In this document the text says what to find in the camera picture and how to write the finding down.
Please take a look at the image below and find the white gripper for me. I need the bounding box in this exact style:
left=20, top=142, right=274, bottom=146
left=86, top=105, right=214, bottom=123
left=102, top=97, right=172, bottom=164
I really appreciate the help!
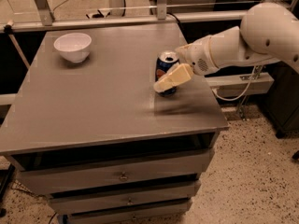
left=153, top=35, right=219, bottom=92

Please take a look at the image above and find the blue pepsi can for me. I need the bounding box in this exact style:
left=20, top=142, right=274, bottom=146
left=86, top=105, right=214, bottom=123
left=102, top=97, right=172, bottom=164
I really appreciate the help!
left=155, top=49, right=180, bottom=97

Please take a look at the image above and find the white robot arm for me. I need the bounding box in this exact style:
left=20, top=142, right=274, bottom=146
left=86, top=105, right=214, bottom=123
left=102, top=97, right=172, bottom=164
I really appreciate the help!
left=154, top=3, right=299, bottom=92

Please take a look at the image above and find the grey side shelf beam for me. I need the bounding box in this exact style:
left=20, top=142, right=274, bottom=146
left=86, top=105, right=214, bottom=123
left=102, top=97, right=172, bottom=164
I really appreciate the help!
left=206, top=73, right=274, bottom=98

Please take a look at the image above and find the grey drawer cabinet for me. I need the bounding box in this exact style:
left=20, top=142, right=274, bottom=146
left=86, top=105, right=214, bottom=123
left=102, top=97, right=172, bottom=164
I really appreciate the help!
left=0, top=23, right=231, bottom=224

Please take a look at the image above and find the white ceramic bowl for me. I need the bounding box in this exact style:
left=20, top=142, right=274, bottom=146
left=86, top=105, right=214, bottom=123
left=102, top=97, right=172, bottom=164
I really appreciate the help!
left=53, top=33, right=92, bottom=63

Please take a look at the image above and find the bottom grey drawer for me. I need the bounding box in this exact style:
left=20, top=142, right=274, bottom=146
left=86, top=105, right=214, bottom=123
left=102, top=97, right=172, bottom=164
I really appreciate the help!
left=68, top=198, right=192, bottom=224

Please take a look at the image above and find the grey drawer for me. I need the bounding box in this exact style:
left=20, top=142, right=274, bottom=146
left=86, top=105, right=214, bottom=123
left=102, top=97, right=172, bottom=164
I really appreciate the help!
left=17, top=148, right=214, bottom=195
left=68, top=198, right=192, bottom=224
left=50, top=178, right=200, bottom=214

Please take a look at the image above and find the middle grey drawer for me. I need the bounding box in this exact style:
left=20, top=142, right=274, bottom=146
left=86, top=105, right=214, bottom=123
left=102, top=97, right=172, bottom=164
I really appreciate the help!
left=50, top=178, right=200, bottom=214

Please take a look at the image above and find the top grey drawer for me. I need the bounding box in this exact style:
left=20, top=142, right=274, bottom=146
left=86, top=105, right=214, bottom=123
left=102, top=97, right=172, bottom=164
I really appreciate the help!
left=17, top=148, right=214, bottom=195

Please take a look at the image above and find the white cable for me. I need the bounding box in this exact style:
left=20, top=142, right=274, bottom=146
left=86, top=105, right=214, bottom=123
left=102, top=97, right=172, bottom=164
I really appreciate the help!
left=211, top=64, right=260, bottom=102

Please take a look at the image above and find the metal frame rail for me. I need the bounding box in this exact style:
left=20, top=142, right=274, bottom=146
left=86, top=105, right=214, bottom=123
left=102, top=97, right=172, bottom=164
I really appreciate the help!
left=12, top=10, right=247, bottom=33

